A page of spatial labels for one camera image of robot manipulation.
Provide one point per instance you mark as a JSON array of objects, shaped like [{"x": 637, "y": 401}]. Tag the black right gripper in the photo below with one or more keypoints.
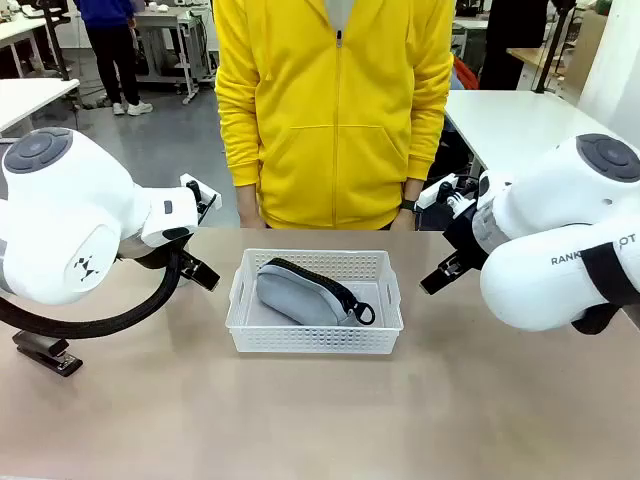
[{"x": 465, "y": 237}]

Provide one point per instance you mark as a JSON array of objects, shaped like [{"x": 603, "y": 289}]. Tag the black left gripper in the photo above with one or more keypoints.
[{"x": 155, "y": 255}]

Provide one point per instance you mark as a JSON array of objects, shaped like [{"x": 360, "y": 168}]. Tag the gray pouch with black zipper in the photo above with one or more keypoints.
[{"x": 300, "y": 300}]

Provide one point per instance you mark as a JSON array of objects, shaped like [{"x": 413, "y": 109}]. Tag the black stapler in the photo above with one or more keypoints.
[{"x": 50, "y": 352}]

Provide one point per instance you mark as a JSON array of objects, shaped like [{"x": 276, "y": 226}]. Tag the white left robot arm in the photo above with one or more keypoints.
[{"x": 65, "y": 200}]

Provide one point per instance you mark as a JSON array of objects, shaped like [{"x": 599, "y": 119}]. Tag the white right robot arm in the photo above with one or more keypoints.
[{"x": 540, "y": 280}]

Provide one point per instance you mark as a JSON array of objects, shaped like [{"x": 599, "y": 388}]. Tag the yellow-sleeved left forearm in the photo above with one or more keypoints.
[{"x": 427, "y": 145}]

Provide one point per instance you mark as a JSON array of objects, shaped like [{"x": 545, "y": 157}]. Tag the yellow-sleeved right forearm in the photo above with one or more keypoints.
[{"x": 240, "y": 145}]

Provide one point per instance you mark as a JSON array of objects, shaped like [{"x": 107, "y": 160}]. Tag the white perforated plastic basket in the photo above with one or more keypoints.
[{"x": 310, "y": 342}]

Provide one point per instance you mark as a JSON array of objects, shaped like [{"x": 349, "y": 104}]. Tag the person's left hand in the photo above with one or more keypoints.
[{"x": 405, "y": 222}]

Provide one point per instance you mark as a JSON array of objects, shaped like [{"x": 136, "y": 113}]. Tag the person's right hand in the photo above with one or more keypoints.
[{"x": 250, "y": 210}]

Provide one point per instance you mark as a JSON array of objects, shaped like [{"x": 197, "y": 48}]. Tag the black smartwatch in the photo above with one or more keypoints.
[{"x": 410, "y": 206}]

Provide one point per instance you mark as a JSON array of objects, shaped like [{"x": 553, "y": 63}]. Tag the white table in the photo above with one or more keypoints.
[
  {"x": 30, "y": 100},
  {"x": 520, "y": 125}
]

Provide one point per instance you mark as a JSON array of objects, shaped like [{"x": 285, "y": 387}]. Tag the person in yellow hoodie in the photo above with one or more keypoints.
[{"x": 335, "y": 125}]

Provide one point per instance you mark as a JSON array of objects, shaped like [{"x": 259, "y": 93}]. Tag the orange chair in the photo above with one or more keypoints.
[{"x": 465, "y": 75}]

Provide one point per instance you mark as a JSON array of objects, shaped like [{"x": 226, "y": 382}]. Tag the wooden top desk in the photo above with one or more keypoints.
[{"x": 535, "y": 57}]

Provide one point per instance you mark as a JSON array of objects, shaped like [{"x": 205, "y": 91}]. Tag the person in black clothes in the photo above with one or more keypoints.
[{"x": 510, "y": 45}]

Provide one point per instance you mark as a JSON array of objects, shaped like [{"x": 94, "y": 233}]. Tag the person in blue top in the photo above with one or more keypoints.
[{"x": 112, "y": 45}]

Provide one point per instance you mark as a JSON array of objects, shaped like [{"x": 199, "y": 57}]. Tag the gray height-adjustable desk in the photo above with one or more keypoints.
[{"x": 170, "y": 20}]

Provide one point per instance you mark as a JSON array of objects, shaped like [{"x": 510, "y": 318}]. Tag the tall brown cardboard panel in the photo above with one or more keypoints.
[{"x": 587, "y": 50}]

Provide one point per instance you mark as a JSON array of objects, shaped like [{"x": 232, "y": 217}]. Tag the white desk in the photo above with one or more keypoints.
[{"x": 20, "y": 27}]

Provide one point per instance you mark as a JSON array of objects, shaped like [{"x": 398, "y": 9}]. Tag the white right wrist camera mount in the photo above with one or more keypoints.
[{"x": 430, "y": 195}]

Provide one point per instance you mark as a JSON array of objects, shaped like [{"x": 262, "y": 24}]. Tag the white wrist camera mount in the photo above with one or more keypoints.
[
  {"x": 212, "y": 192},
  {"x": 430, "y": 195}
]

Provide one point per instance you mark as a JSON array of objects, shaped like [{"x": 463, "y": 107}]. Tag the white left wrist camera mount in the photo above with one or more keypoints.
[{"x": 212, "y": 192}]

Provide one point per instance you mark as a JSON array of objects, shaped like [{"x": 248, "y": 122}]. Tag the black camera stand pole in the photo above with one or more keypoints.
[{"x": 552, "y": 50}]

